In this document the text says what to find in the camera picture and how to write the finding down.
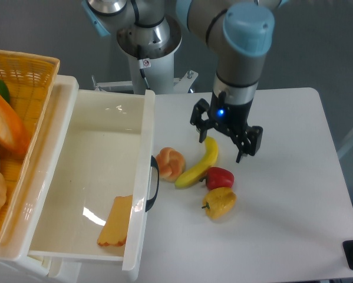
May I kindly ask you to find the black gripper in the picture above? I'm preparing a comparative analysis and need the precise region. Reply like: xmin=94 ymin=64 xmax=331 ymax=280
xmin=190 ymin=91 xmax=263 ymax=163

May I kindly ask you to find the orange bread slice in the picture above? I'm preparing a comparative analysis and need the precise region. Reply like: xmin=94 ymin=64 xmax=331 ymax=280
xmin=97 ymin=195 xmax=133 ymax=247

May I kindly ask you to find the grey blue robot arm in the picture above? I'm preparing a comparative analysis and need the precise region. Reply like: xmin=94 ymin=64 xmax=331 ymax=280
xmin=82 ymin=1 xmax=282 ymax=156

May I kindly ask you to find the knotted bread roll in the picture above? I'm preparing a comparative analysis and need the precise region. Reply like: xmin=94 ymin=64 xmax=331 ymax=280
xmin=156 ymin=147 xmax=186 ymax=183

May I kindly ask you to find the white drawer cabinet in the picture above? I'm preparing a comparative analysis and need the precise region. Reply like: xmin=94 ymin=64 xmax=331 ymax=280
xmin=0 ymin=75 xmax=149 ymax=283

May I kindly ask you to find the upper white drawer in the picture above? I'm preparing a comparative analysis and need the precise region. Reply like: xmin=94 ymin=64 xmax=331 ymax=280
xmin=27 ymin=89 xmax=156 ymax=272

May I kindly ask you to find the yellow banana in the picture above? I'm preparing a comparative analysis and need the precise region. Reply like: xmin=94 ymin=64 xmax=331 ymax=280
xmin=174 ymin=137 xmax=219 ymax=189

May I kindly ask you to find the red bell pepper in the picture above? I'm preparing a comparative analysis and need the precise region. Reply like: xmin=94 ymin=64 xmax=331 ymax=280
xmin=199 ymin=167 xmax=235 ymax=190

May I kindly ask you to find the yellow bell pepper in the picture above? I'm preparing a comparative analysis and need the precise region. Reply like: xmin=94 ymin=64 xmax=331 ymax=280
xmin=201 ymin=187 xmax=237 ymax=220

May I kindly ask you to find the yellow woven basket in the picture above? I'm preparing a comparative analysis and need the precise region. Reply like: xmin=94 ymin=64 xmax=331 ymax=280
xmin=0 ymin=50 xmax=60 ymax=243

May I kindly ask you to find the orange baguette loaf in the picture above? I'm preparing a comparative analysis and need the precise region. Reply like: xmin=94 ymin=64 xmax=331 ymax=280
xmin=0 ymin=95 xmax=31 ymax=157

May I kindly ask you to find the green fruit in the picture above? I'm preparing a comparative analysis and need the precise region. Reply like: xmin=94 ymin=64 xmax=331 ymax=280
xmin=0 ymin=79 xmax=11 ymax=104

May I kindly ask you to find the black drawer handle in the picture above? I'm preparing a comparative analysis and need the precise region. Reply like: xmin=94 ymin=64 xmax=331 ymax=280
xmin=146 ymin=156 xmax=160 ymax=212

